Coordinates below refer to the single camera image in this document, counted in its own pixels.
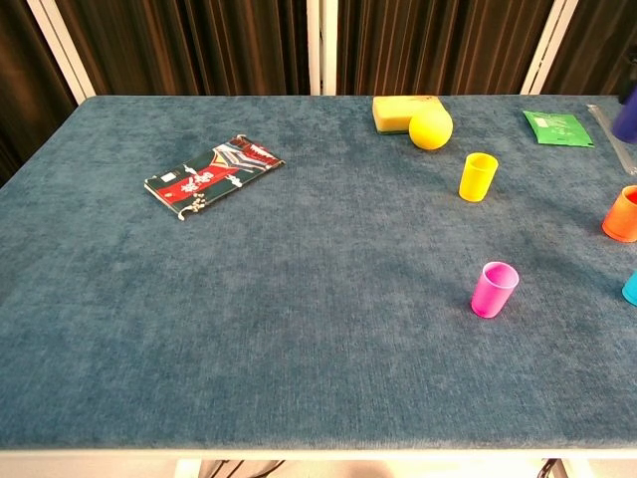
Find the yellow plastic cup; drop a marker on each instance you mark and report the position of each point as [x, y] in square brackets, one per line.
[475, 184]

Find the pink plastic cup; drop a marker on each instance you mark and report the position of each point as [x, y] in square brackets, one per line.
[490, 299]

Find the light blue plastic cup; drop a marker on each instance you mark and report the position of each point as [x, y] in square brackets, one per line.
[631, 291]

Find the purple plastic cup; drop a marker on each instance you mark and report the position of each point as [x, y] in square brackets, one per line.
[628, 119]

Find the blue velvet tablecloth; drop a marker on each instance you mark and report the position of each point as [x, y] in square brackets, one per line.
[298, 299]

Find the red green patterned book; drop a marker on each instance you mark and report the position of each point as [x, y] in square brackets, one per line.
[209, 179]

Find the yellow sponge block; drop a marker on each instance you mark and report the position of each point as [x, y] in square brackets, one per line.
[393, 112]

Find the yellow ball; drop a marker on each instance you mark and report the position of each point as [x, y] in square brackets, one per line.
[431, 129]

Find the dark brown curtain panel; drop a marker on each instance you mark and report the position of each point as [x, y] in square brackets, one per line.
[597, 45]
[25, 74]
[174, 45]
[438, 45]

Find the green foil packet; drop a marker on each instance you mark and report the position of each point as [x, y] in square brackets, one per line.
[557, 128]

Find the orange plastic cup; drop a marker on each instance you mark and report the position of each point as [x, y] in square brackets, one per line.
[622, 224]

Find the clear plastic ruler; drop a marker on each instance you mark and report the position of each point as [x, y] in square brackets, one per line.
[624, 157]

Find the white frame post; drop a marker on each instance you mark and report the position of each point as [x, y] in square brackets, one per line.
[321, 45]
[62, 50]
[547, 50]

